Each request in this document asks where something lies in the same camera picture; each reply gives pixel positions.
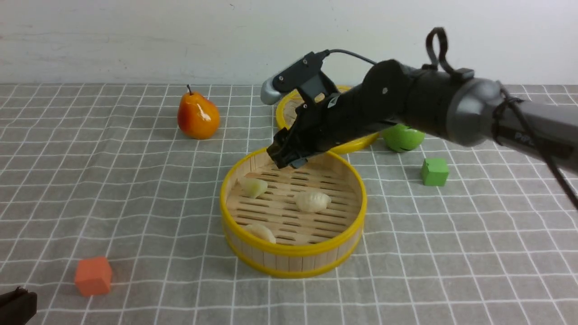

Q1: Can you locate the bamboo steamer tray yellow rim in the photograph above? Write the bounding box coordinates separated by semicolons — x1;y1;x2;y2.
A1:
219;149;368;278

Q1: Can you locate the green toy watermelon ball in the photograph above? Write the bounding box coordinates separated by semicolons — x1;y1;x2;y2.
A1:
382;124;425;153

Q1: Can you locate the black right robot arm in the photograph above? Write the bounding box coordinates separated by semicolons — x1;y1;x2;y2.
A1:
261;60;541;168

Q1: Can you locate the black right camera cable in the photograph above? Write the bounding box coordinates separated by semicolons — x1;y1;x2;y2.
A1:
323;27;578;210

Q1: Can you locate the orange wooden cube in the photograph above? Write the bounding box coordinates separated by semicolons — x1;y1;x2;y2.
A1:
74;256;113;297

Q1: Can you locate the orange yellow toy pear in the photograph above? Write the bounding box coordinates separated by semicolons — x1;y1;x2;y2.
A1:
176;84;220;140

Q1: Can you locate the grey checked tablecloth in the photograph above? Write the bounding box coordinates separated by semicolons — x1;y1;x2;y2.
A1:
0;84;578;325

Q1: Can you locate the pale green dumpling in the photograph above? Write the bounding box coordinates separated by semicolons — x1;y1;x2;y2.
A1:
238;177;268;198

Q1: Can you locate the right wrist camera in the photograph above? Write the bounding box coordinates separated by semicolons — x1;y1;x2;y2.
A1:
260;50;339;105

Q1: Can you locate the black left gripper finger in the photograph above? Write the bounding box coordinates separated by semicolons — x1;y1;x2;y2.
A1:
0;287;38;325

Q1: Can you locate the white dumpling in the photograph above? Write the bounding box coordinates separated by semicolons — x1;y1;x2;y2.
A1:
294;191;331;213
244;223;276;244

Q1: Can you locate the green wooden cube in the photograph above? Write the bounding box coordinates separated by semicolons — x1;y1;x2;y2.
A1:
420;157;449;187

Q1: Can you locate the woven bamboo steamer lid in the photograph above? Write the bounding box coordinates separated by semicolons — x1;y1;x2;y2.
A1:
276;90;380;155

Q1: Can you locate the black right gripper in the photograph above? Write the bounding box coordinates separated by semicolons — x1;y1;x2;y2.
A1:
266;83;402;169

